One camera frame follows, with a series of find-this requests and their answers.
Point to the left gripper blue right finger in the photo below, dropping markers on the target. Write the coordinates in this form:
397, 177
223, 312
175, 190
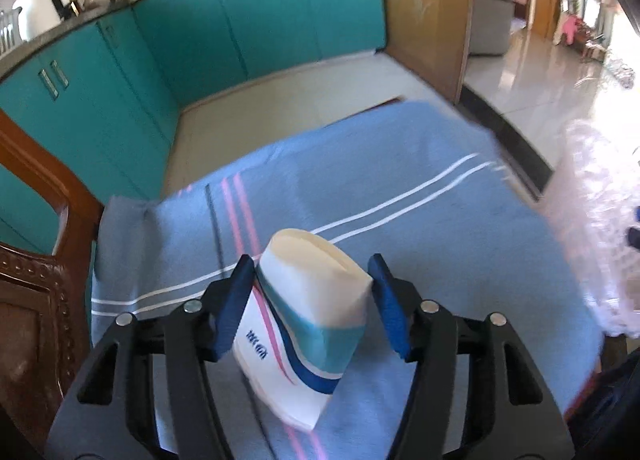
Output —
396, 300

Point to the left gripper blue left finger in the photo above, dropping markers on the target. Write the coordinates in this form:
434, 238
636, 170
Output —
226, 301

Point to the striped paper cup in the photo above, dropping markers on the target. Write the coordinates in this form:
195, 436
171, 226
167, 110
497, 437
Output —
302, 324

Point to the white lattice trash basket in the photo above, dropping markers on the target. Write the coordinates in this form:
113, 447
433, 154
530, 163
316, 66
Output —
592, 203

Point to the teal lower kitchen cabinets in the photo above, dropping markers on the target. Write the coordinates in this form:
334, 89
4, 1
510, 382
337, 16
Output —
105, 98

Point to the blue striped towel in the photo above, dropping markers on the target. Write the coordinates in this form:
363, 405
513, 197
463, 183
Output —
412, 181

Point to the carved wooden chair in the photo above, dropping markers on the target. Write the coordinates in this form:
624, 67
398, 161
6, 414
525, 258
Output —
44, 321

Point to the wooden glass sliding door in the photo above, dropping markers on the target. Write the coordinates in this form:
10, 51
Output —
431, 38

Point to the white dish rack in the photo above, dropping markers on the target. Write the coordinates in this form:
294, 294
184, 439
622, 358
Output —
10, 36

